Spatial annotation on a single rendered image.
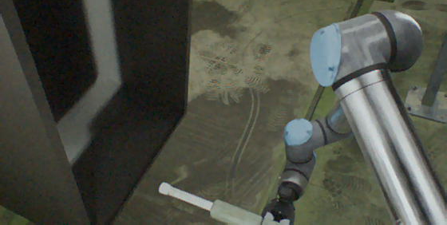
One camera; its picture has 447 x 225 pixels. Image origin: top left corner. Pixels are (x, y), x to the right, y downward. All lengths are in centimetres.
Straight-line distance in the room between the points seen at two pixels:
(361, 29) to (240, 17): 194
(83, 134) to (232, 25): 137
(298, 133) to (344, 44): 57
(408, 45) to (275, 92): 142
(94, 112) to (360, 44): 111
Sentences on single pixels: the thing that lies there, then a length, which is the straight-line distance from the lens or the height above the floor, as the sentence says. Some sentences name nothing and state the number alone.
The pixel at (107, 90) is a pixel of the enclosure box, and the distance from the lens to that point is 178.
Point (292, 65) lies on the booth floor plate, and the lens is 246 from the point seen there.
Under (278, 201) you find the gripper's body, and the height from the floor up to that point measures 50.
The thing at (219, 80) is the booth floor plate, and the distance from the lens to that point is 240.
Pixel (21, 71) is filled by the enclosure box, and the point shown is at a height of 127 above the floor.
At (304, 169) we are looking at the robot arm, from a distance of 148.
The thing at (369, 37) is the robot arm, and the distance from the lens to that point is 91.
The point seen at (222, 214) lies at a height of 56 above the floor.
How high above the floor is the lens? 172
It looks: 47 degrees down
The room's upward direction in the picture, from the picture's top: 7 degrees counter-clockwise
